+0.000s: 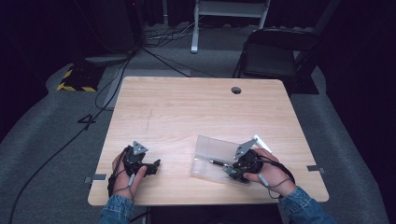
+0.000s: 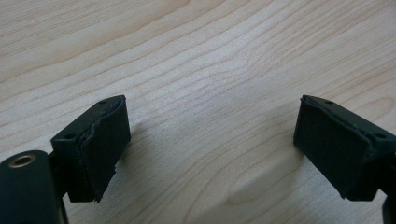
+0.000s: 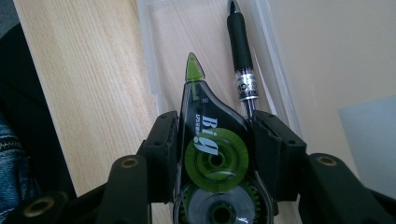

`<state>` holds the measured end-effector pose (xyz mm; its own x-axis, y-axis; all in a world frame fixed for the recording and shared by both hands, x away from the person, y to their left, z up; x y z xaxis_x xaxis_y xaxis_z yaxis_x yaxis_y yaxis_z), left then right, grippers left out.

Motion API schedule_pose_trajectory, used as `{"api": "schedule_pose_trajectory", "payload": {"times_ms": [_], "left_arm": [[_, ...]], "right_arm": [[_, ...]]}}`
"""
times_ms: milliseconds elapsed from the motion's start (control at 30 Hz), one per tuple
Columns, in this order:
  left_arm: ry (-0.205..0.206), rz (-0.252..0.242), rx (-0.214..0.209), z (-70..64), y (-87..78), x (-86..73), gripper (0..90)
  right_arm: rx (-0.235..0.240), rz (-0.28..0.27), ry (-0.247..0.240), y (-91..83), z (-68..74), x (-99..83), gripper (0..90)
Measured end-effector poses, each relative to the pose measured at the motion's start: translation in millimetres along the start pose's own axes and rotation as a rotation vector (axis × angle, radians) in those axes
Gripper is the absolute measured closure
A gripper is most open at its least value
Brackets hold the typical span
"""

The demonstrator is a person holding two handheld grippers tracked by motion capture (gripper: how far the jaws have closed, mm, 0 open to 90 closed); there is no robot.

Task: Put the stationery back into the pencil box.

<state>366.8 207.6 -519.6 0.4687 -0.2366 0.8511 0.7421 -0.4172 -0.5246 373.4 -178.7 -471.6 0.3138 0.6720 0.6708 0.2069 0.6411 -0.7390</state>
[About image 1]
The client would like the person's right hand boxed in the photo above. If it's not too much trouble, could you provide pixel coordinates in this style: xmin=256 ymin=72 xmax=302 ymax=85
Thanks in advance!
xmin=242 ymin=147 xmax=297 ymax=198

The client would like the white metal desk frame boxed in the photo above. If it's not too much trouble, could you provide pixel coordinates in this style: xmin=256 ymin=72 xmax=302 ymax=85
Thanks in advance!
xmin=190 ymin=0 xmax=272 ymax=55

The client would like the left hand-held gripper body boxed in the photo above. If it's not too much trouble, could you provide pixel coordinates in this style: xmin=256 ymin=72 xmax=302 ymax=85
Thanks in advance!
xmin=122 ymin=140 xmax=157 ymax=177

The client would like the person's left hand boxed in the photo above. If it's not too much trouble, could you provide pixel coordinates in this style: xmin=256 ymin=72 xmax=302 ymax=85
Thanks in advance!
xmin=111 ymin=151 xmax=149 ymax=201

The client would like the long black floor cable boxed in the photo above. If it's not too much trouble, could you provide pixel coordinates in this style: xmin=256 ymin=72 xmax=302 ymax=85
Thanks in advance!
xmin=7 ymin=46 xmax=143 ymax=224

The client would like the grey tape piece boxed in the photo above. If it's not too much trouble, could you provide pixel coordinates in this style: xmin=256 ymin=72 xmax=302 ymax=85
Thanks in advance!
xmin=305 ymin=164 xmax=326 ymax=175
xmin=84 ymin=173 xmax=107 ymax=184

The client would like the black stand with striped base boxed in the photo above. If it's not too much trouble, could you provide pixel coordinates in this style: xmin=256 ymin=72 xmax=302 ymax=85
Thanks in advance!
xmin=56 ymin=0 xmax=146 ymax=93

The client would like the bundle of floor cables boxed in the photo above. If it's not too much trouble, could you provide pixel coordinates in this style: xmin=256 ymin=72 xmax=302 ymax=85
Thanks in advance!
xmin=142 ymin=21 xmax=202 ymax=49

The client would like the grey cord of left gripper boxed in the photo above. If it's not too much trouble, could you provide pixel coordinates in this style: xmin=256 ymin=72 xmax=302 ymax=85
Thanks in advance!
xmin=106 ymin=146 xmax=137 ymax=200

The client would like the grey cord of gripper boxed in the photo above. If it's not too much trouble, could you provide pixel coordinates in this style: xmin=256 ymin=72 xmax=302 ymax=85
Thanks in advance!
xmin=255 ymin=154 xmax=297 ymax=200
xmin=106 ymin=146 xmax=137 ymax=200

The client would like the clear plastic bag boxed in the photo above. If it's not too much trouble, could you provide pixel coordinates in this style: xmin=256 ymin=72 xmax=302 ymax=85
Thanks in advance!
xmin=190 ymin=134 xmax=254 ymax=185

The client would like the white plastic piece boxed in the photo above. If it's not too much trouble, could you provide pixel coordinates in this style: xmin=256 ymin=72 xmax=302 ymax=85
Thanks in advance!
xmin=252 ymin=133 xmax=273 ymax=154

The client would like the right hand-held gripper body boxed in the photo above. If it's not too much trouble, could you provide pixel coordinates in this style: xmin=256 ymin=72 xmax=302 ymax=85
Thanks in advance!
xmin=229 ymin=138 xmax=265 ymax=182

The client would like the black folding chair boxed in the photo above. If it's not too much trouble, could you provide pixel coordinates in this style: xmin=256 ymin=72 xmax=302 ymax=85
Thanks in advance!
xmin=232 ymin=27 xmax=322 ymax=95

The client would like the grey cord of right gripper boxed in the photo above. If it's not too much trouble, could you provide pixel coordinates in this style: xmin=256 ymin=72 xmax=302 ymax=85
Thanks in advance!
xmin=255 ymin=154 xmax=297 ymax=200

